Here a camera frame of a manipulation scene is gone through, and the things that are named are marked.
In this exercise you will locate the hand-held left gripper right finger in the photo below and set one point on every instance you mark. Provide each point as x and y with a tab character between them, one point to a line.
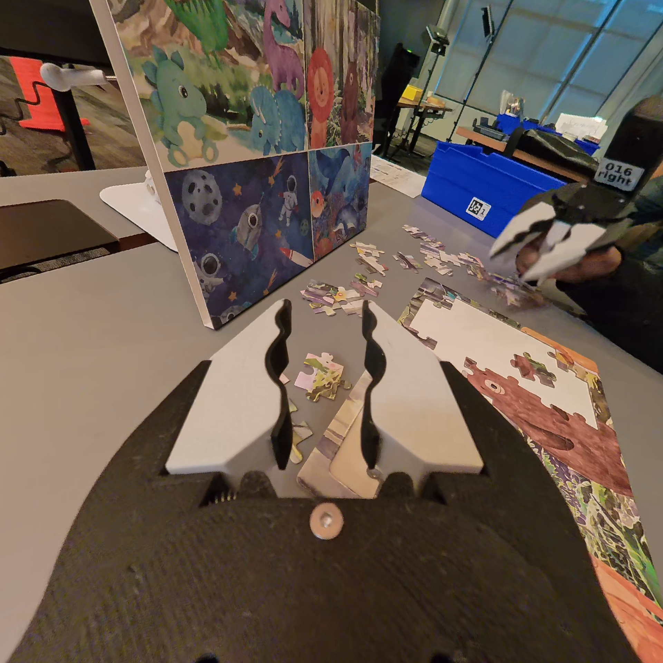
424	419

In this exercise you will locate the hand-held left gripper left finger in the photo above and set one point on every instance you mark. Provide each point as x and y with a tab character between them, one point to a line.
228	414

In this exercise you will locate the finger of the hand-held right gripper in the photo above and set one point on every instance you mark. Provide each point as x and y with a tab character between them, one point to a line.
523	228
564	248

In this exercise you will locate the jigsaw puzzle board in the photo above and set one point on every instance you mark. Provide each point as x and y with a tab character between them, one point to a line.
466	331

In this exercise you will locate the jigsaw pieces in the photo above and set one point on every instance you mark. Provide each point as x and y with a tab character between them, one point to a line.
321	378

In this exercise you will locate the brown green puzzle piece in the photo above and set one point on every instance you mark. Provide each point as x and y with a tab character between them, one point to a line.
533	369

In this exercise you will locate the person's right hand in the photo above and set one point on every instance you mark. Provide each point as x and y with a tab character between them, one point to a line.
585	267

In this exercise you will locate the black bag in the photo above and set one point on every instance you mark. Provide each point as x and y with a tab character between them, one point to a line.
554	150

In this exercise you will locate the blue plastic bin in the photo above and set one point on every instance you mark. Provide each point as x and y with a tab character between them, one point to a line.
466	181
507	121

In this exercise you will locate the white paper sign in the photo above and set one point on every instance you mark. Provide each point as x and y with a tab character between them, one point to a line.
580	127

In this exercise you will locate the white printed paper sheet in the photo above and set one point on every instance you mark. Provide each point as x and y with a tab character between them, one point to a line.
396	176

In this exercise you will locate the small wooden table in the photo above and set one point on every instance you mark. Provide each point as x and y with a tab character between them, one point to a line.
424	109

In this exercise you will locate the yellow box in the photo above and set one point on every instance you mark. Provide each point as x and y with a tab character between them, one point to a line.
413	93

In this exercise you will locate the light stand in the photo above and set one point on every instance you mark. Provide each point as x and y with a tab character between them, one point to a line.
437	39

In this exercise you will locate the tripod stand with monitor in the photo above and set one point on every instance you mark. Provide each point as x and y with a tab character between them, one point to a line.
487	20

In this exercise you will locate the illustrated puzzle box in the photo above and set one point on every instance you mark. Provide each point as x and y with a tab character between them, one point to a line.
233	103

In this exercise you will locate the red floor object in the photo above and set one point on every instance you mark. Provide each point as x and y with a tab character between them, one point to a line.
41	109

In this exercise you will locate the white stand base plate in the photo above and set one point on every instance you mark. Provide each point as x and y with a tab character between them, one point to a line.
134	212

